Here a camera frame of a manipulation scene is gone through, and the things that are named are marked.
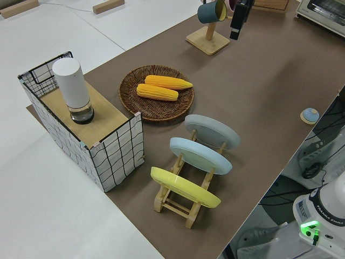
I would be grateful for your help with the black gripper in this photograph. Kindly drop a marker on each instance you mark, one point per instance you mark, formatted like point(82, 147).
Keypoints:
point(248, 6)

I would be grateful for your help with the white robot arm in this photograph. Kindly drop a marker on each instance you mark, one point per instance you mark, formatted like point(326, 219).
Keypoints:
point(331, 215)

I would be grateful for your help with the light wooden drawer cabinet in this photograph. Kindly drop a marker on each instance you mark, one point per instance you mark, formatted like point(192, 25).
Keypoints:
point(269, 6)

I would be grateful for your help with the pink mug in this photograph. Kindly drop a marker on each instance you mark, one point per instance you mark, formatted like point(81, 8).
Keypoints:
point(232, 5)

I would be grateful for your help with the dark blue mug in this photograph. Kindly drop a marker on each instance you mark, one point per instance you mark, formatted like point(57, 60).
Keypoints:
point(208, 13)

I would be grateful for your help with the wooden mug tree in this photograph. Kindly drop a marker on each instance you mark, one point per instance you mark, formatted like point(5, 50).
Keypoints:
point(207, 43)

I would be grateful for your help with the brown table mat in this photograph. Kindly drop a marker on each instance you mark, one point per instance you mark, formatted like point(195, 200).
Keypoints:
point(242, 94)

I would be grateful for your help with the white toaster oven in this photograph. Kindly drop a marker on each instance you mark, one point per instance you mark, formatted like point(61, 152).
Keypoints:
point(323, 13)

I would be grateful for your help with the yellow corn cob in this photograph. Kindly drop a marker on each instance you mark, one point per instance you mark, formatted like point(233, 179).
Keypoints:
point(168, 82)
point(157, 92)

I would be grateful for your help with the grey plate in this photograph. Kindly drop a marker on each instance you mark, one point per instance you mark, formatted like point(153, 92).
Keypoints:
point(213, 129)

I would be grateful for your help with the small blue cup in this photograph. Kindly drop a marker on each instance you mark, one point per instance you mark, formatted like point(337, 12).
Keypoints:
point(310, 115)

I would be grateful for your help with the brown wicker basket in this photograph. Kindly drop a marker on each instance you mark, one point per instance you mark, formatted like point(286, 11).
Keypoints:
point(156, 110)

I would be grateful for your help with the light wooden block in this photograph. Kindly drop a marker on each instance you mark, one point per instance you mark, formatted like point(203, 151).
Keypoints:
point(107, 6)
point(14, 11)

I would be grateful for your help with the light blue plate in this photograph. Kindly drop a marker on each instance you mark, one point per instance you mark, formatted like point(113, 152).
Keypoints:
point(199, 156)

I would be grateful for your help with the yellow plate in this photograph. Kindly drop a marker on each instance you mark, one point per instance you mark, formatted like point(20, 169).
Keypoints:
point(186, 189)

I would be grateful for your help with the wooden plate rack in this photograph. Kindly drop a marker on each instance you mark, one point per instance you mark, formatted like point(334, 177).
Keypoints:
point(172, 207)

